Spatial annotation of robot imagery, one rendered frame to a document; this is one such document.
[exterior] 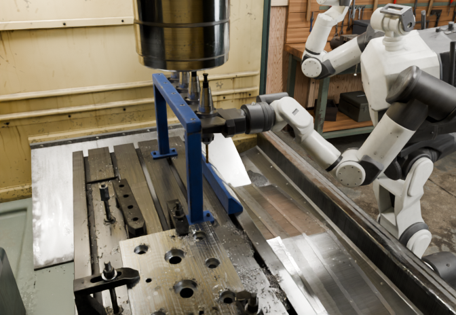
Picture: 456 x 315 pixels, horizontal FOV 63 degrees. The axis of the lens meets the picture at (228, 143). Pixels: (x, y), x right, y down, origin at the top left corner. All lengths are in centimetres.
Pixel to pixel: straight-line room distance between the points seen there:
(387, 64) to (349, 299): 68
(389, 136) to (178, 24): 68
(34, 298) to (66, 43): 94
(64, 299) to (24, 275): 20
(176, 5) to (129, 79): 116
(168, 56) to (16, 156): 134
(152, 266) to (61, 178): 89
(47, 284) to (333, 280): 93
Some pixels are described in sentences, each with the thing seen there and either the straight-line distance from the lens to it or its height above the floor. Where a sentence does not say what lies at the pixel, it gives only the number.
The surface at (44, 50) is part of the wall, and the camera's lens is 168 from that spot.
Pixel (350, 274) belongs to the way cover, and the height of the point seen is 72.
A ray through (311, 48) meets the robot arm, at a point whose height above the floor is 129.
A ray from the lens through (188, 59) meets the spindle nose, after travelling 59.
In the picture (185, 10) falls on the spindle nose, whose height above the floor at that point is 153.
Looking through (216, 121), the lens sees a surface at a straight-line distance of 98.
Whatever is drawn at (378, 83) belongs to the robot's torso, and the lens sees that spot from 116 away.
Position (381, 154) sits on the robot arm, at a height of 113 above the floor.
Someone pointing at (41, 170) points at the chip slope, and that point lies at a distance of 173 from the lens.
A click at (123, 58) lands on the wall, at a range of 169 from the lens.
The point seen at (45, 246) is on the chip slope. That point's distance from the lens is 154.
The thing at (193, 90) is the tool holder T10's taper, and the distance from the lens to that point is 110.
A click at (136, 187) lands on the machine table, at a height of 90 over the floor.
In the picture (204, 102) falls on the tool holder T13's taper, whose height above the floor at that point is 125.
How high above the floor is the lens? 160
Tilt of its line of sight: 27 degrees down
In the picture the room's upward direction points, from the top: 1 degrees clockwise
